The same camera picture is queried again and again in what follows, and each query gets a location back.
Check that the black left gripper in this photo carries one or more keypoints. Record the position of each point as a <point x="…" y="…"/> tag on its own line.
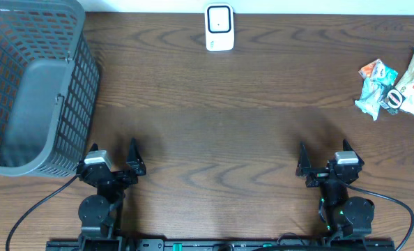
<point x="116" y="175"/>

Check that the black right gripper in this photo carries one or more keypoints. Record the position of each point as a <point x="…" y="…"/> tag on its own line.
<point x="317" y="175"/>

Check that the green Kleenex tissue pack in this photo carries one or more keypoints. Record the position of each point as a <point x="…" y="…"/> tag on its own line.
<point x="369" y="97"/>

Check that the small teal tissue pack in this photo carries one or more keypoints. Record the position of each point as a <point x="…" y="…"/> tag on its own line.
<point x="383" y="74"/>

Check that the dark green scrub pad pack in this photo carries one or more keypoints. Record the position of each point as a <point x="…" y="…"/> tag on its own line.
<point x="391" y="100"/>

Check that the small orange tissue pack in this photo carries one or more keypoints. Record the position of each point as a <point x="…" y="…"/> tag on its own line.
<point x="368" y="69"/>

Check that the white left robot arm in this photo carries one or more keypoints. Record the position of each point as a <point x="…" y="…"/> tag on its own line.
<point x="100" y="213"/>

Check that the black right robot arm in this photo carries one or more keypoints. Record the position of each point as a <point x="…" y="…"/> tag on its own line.
<point x="347" y="218"/>

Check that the dark grey plastic mesh basket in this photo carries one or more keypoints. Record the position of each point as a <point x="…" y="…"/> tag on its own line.
<point x="48" y="85"/>

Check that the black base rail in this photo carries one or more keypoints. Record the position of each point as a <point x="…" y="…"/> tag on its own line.
<point x="289" y="243"/>

